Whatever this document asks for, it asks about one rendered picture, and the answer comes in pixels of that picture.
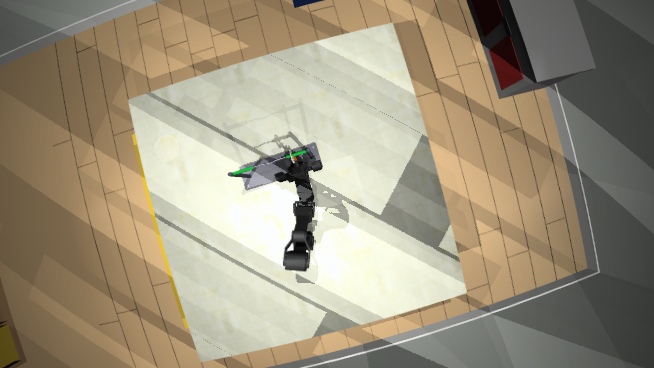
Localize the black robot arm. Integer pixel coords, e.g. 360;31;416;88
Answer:
283;166;315;272

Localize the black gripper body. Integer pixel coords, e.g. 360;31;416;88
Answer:
274;160;323;188

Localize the orange handle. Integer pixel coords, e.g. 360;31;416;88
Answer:
288;148;297;164

